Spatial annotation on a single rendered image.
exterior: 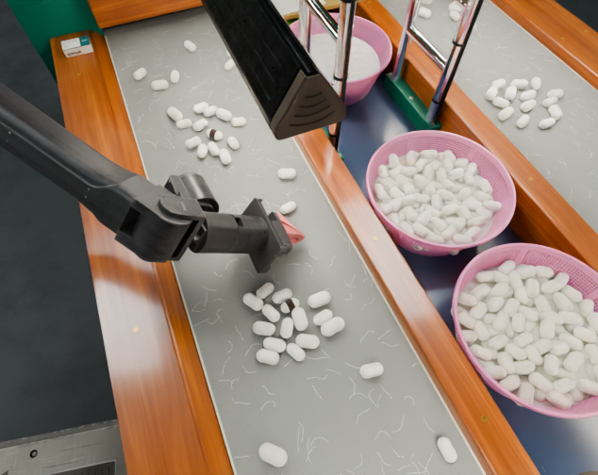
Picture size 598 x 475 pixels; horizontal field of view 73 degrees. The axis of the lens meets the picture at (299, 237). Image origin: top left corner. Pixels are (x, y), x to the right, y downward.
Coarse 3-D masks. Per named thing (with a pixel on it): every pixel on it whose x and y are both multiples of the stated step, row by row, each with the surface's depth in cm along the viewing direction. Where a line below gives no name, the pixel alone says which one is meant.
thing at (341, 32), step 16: (304, 0) 69; (352, 0) 56; (304, 16) 72; (320, 16) 66; (352, 16) 58; (304, 32) 75; (336, 32) 63; (352, 32) 61; (336, 48) 64; (336, 64) 66; (336, 80) 68; (336, 128) 77; (336, 144) 80
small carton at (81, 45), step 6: (66, 42) 91; (72, 42) 91; (78, 42) 91; (84, 42) 91; (90, 42) 92; (66, 48) 90; (72, 48) 91; (78, 48) 91; (84, 48) 92; (90, 48) 92; (66, 54) 91; (72, 54) 92; (78, 54) 92
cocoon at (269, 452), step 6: (264, 444) 52; (270, 444) 52; (258, 450) 52; (264, 450) 52; (270, 450) 52; (276, 450) 52; (282, 450) 52; (264, 456) 51; (270, 456) 51; (276, 456) 51; (282, 456) 51; (270, 462) 51; (276, 462) 51; (282, 462) 51
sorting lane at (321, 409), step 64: (128, 64) 95; (192, 64) 95; (192, 128) 84; (256, 128) 84; (256, 192) 75; (320, 192) 75; (192, 256) 68; (320, 256) 68; (192, 320) 63; (256, 320) 63; (384, 320) 63; (256, 384) 58; (320, 384) 58; (384, 384) 58; (256, 448) 54; (320, 448) 54; (384, 448) 54
